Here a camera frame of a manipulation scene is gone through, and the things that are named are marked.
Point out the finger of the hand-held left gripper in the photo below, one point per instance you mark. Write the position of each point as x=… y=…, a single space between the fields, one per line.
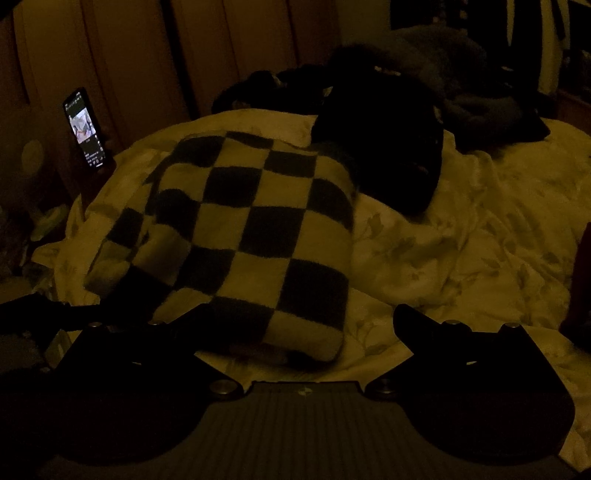
x=51 y=309

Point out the checkered fleece blanket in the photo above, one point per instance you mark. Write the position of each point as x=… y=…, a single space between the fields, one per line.
x=258 y=240

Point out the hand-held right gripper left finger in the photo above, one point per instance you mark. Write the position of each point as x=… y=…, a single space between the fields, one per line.
x=196 y=323

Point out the black garment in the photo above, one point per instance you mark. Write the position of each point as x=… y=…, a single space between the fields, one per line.
x=383 y=152

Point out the hanging dark clothes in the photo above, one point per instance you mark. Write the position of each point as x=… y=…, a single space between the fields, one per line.
x=526 y=32

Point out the dark folded garment red trim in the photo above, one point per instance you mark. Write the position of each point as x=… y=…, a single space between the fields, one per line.
x=581 y=300

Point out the grey fluffy clothes pile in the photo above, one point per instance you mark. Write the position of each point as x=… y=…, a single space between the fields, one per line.
x=461 y=83

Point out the pale round fan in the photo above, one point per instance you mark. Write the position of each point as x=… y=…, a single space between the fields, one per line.
x=32 y=152

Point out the lit smartphone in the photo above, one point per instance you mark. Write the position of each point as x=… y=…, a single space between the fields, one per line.
x=85 y=129

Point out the floral cream duvet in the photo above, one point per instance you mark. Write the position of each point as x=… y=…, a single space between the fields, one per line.
x=461 y=258

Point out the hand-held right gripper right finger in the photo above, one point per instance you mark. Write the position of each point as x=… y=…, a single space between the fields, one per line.
x=406 y=323

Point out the small black clothes heap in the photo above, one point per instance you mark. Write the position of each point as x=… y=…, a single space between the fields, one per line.
x=272 y=87

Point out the pale green cloth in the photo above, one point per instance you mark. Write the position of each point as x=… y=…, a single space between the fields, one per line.
x=51 y=224

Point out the wooden wardrobe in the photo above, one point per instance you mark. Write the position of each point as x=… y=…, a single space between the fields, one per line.
x=138 y=55

